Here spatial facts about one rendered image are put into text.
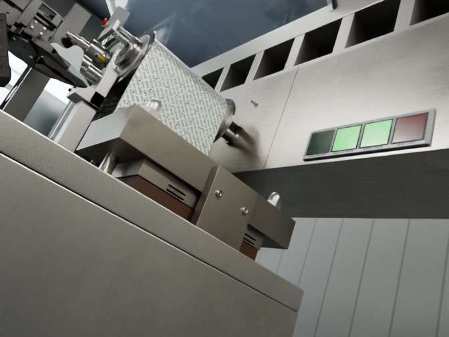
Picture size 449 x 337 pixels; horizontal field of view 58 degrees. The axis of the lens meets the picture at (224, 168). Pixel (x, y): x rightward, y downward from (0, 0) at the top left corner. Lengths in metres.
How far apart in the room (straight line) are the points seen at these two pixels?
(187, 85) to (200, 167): 0.31
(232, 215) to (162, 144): 0.17
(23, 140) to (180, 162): 0.25
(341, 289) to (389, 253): 0.31
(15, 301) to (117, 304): 0.11
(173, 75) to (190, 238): 0.44
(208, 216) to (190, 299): 0.13
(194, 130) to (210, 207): 0.31
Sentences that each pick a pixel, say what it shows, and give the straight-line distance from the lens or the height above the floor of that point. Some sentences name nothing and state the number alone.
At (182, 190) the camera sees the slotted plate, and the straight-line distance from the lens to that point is 0.65.
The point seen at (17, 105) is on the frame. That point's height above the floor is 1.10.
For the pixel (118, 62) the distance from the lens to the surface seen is 0.92.
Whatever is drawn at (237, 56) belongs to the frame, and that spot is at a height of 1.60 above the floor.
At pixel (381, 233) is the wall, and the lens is 2.24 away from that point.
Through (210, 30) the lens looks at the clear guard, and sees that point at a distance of 1.55.
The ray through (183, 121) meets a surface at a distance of 0.90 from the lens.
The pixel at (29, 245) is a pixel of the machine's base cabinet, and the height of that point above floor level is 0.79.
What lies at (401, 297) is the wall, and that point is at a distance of 2.06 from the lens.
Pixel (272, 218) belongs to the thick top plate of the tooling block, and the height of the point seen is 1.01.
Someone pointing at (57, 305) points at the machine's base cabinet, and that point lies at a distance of 0.50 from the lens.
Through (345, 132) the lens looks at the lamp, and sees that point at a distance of 0.82.
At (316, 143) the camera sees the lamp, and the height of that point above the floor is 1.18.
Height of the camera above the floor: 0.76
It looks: 23 degrees up
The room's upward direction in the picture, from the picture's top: 21 degrees clockwise
